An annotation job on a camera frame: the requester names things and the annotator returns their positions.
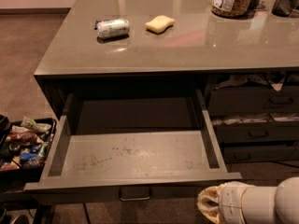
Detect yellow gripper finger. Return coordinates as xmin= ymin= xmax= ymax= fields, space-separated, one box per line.
xmin=197 ymin=186 xmax=220 ymax=203
xmin=197 ymin=203 xmax=222 ymax=224

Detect top right drawer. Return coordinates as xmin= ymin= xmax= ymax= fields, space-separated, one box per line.
xmin=207 ymin=86 xmax=299 ymax=116

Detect yellow sponge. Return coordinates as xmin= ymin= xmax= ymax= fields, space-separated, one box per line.
xmin=145 ymin=15 xmax=175 ymax=34

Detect large jar of nuts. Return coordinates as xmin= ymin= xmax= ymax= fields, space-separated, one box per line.
xmin=211 ymin=0 xmax=250 ymax=18

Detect bottom right drawer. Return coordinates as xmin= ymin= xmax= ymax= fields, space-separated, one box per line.
xmin=222 ymin=144 xmax=299 ymax=163

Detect blue snack packet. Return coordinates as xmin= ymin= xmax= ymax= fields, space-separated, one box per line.
xmin=20 ymin=153 xmax=37 ymax=162

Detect black snack tray cart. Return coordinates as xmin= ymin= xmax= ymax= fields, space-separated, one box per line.
xmin=0 ymin=117 xmax=56 ymax=224

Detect middle right drawer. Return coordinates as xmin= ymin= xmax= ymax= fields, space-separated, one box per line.
xmin=215 ymin=122 xmax=299 ymax=144

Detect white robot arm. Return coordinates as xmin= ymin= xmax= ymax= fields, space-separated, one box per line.
xmin=197 ymin=176 xmax=299 ymax=224

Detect grey drawer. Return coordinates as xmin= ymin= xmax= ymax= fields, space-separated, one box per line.
xmin=24 ymin=90 xmax=241 ymax=204

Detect silver green soda can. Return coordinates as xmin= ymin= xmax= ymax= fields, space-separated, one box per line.
xmin=95 ymin=19 xmax=130 ymax=39

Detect dark metal appliance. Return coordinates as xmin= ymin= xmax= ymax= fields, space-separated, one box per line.
xmin=272 ymin=0 xmax=299 ymax=17

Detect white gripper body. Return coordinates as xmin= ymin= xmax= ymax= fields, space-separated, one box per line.
xmin=219 ymin=181 xmax=252 ymax=224

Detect green snack packet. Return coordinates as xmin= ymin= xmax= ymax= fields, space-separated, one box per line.
xmin=21 ymin=117 xmax=51 ymax=133

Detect black floor cable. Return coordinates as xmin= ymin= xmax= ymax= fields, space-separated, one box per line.
xmin=81 ymin=203 xmax=92 ymax=224

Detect silver drawer handle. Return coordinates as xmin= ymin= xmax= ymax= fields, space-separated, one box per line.
xmin=119 ymin=187 xmax=151 ymax=202

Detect grey counter cabinet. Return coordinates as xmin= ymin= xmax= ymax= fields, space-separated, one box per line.
xmin=35 ymin=0 xmax=299 ymax=155

